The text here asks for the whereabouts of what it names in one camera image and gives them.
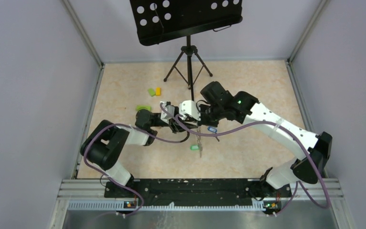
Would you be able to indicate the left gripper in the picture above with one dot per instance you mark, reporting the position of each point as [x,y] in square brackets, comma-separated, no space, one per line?
[175,127]

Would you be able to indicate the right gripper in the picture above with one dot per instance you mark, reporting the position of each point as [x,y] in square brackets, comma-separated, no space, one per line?
[203,121]

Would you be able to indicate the green key tag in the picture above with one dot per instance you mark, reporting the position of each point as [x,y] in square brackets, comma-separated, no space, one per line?
[194,147]

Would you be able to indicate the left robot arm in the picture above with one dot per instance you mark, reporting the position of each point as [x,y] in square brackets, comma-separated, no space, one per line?
[104,145]

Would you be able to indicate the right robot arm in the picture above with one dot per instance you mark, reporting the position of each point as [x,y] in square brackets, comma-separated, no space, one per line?
[247,109]

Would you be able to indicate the blue key tag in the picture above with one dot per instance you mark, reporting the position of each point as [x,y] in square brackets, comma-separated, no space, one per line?
[212,129]

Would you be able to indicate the silver key on green tag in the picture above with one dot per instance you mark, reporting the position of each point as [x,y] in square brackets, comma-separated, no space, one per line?
[200,150]

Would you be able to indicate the yellow block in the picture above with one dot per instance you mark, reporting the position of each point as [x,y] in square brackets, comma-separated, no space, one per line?
[158,91]

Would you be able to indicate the green curved block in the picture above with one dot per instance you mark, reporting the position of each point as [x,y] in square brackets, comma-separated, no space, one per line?
[143,107]

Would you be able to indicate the black music stand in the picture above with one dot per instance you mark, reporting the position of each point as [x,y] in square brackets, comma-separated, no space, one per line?
[159,21]

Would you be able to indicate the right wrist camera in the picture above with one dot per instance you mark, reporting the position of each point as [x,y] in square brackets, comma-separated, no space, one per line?
[188,109]

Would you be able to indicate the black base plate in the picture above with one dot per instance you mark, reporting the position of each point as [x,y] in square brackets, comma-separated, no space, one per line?
[197,192]

